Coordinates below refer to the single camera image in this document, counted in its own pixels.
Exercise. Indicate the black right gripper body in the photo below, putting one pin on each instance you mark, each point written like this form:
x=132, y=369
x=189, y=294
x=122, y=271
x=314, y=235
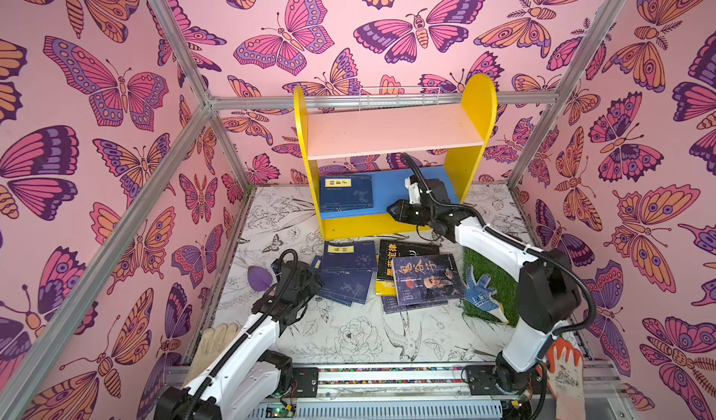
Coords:
x=406, y=212

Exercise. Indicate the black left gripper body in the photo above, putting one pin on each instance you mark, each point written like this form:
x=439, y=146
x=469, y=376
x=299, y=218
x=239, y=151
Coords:
x=310, y=286

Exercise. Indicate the blue book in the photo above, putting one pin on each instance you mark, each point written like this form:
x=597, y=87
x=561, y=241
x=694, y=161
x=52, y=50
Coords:
x=343, y=287
x=356, y=256
x=346, y=193

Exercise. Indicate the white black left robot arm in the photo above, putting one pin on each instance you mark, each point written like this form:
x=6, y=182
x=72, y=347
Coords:
x=250, y=369

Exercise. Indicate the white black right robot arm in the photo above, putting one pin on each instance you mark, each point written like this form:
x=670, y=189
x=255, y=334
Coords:
x=547, y=291

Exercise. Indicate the purple egg-shaped sponge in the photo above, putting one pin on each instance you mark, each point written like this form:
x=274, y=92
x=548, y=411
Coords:
x=260, y=279

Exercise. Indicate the black book yellow title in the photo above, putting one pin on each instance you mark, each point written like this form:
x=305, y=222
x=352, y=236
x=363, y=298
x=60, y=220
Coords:
x=392, y=249

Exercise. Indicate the purple portrait cover book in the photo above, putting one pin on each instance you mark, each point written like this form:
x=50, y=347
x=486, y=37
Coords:
x=426, y=279

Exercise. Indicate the yellow book under black book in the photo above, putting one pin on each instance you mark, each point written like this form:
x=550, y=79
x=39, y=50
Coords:
x=385, y=284

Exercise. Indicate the yellow bookshelf pink blue shelves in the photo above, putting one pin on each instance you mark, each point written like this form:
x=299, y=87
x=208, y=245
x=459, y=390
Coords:
x=462, y=129

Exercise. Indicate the beige work glove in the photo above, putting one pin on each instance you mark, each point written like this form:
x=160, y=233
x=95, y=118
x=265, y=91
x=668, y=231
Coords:
x=213, y=343

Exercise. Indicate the green artificial grass mat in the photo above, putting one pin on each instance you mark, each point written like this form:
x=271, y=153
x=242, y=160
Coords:
x=501, y=280

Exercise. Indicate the orange white work glove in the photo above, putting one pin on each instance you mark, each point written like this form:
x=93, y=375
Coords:
x=566, y=380

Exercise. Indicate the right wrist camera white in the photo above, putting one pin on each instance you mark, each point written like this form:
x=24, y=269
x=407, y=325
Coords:
x=415, y=190

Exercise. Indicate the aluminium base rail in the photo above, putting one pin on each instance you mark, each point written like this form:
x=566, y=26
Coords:
x=408, y=391

